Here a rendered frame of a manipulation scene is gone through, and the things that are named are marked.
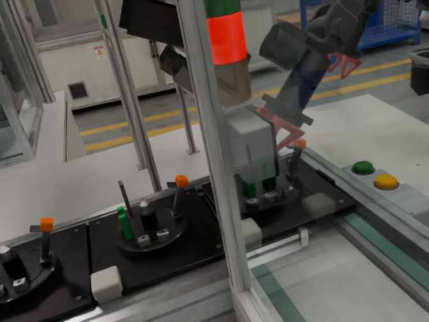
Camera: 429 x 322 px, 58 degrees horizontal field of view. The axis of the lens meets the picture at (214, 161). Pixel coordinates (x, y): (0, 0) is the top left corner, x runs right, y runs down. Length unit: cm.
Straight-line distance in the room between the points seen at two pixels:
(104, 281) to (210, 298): 17
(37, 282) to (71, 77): 429
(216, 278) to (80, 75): 438
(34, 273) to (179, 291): 26
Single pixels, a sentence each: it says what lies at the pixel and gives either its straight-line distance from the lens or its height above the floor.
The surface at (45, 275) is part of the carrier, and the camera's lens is 75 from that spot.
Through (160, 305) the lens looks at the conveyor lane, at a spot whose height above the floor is 96.
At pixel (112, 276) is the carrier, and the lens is 68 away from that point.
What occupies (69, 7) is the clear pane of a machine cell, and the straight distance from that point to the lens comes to 480.
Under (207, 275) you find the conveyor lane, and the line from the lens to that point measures 67.
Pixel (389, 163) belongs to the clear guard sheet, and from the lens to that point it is 20.
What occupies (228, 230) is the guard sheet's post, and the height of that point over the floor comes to 108.
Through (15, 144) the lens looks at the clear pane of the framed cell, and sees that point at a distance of 161.
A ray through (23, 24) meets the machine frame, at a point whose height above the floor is 127.
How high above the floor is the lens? 142
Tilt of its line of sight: 27 degrees down
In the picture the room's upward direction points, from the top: 11 degrees counter-clockwise
